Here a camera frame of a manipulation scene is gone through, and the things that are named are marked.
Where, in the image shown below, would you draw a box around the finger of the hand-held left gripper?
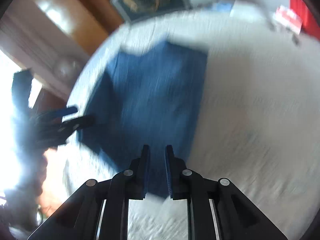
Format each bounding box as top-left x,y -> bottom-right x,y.
49,106 -> 79,120
59,115 -> 95,132

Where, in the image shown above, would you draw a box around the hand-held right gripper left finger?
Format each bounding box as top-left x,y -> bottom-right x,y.
27,144 -> 152,240

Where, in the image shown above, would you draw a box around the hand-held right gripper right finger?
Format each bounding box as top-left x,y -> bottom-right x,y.
165,145 -> 287,240

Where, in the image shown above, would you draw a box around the blue denim pants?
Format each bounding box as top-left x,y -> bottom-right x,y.
77,41 -> 210,198

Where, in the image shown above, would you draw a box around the person's left forearm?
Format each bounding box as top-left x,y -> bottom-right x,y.
37,146 -> 67,213

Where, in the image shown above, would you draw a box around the brown wooden wardrobe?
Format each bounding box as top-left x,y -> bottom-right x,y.
0,0 -> 126,100

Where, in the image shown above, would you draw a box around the white paper sheet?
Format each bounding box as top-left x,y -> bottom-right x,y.
229,0 -> 267,18

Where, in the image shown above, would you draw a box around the red tissue pack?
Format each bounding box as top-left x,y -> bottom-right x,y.
274,4 -> 303,35

